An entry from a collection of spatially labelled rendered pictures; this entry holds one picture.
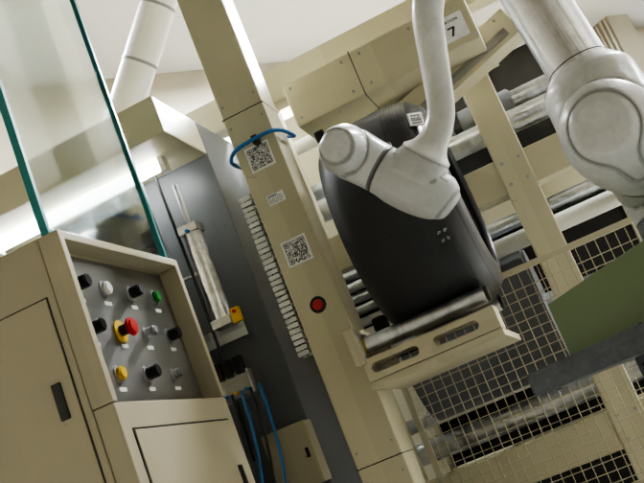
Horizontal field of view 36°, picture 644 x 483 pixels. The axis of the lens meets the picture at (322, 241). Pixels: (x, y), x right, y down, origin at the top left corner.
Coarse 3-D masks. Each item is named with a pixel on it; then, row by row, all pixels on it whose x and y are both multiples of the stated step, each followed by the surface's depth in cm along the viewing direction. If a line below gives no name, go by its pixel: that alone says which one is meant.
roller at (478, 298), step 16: (480, 288) 242; (448, 304) 244; (464, 304) 243; (480, 304) 243; (416, 320) 246; (432, 320) 245; (368, 336) 250; (384, 336) 248; (400, 336) 247; (368, 352) 250
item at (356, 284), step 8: (352, 272) 303; (352, 280) 304; (360, 280) 301; (352, 288) 301; (360, 288) 301; (352, 296) 302; (360, 296) 301; (368, 296) 300; (360, 304) 314; (368, 304) 299; (360, 312) 300; (368, 312) 312; (376, 312) 299; (368, 320) 299; (368, 328) 298
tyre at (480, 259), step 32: (384, 128) 247; (416, 128) 245; (320, 160) 257; (448, 160) 281; (352, 192) 241; (352, 224) 240; (384, 224) 238; (416, 224) 236; (448, 224) 236; (480, 224) 280; (352, 256) 244; (384, 256) 239; (416, 256) 238; (448, 256) 238; (480, 256) 242; (384, 288) 243; (416, 288) 242; (448, 288) 243; (448, 320) 258
